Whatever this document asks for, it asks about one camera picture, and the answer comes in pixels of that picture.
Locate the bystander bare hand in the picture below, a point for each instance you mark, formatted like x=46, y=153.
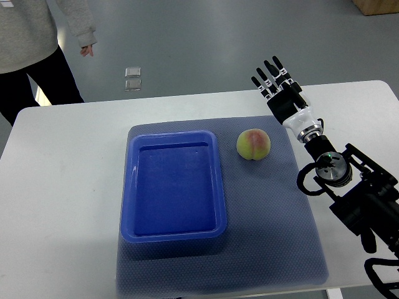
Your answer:
x=87, y=50

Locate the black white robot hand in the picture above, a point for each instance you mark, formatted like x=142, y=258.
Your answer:
x=287, y=101

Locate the yellow red peach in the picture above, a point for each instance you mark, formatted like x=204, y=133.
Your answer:
x=253, y=144

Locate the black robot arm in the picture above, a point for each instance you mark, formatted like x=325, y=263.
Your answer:
x=364, y=195

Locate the upper metal floor plate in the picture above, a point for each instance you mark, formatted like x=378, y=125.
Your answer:
x=132, y=72

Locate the metal floor plate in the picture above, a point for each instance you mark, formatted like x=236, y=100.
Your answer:
x=132, y=72
x=134, y=84

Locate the lower metal floor plate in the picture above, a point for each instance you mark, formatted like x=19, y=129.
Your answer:
x=134, y=84

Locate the person in grey sweater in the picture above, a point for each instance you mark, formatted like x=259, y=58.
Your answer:
x=30, y=52

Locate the grey blue table mat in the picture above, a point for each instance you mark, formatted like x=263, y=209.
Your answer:
x=271, y=239

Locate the blue plastic tray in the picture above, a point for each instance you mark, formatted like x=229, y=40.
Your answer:
x=173, y=188

